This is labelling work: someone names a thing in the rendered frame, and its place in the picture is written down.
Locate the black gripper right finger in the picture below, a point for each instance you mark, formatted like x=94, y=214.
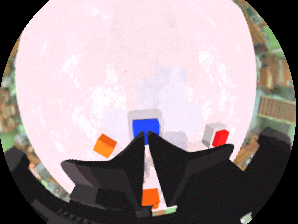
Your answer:
x=174, y=166

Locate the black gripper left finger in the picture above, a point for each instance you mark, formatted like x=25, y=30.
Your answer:
x=124, y=172

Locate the blue button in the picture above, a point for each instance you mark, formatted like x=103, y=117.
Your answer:
x=144, y=120

